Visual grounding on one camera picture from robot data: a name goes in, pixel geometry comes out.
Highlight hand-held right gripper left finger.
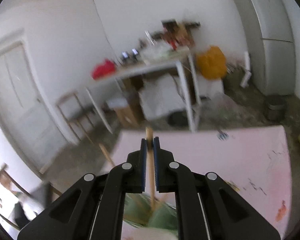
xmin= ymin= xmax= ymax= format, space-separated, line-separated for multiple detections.
xmin=17 ymin=138 xmax=148 ymax=240

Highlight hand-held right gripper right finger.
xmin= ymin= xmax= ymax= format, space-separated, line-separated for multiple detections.
xmin=152 ymin=136 xmax=282 ymax=240

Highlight long wooden chopstick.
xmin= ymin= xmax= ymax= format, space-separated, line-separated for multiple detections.
xmin=145 ymin=127 xmax=157 ymax=209

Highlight teal plastic utensil holder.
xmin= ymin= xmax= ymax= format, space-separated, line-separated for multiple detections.
xmin=122 ymin=194 xmax=178 ymax=230

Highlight light wooden chair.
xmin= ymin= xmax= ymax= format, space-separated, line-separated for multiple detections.
xmin=0 ymin=144 xmax=115 ymax=230

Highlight dark round object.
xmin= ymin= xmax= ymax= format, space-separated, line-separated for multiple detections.
xmin=169 ymin=111 xmax=190 ymax=127

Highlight pink printed tablecloth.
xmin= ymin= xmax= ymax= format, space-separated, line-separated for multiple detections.
xmin=101 ymin=126 xmax=294 ymax=240

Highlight plastic wrapped white box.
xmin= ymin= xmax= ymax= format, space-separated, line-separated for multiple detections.
xmin=106 ymin=97 xmax=129 ymax=109

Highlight white woven sack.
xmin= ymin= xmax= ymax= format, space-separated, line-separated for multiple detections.
xmin=139 ymin=74 xmax=188 ymax=120

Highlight wooden chair dark seat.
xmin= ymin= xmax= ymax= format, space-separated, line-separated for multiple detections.
xmin=56 ymin=92 xmax=98 ymax=140

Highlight white metal table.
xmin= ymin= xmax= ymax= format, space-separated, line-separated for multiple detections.
xmin=86 ymin=52 xmax=200 ymax=133

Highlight red plastic bag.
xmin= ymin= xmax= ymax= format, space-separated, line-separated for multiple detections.
xmin=91 ymin=59 xmax=115 ymax=80

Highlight yellow plastic bag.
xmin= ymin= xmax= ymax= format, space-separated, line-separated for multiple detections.
xmin=196 ymin=45 xmax=227 ymax=80

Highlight dark metal bucket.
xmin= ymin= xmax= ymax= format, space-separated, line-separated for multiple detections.
xmin=265 ymin=95 xmax=287 ymax=120

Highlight white plastic bar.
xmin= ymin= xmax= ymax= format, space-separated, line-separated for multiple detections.
xmin=241 ymin=51 xmax=252 ymax=88

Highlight assorted clutter pile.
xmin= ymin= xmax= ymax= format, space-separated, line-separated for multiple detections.
xmin=139 ymin=20 xmax=200 ymax=64

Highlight white door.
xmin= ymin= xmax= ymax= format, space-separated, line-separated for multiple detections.
xmin=0 ymin=42 xmax=65 ymax=173

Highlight grey refrigerator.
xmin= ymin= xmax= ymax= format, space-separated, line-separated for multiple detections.
xmin=229 ymin=0 xmax=297 ymax=96

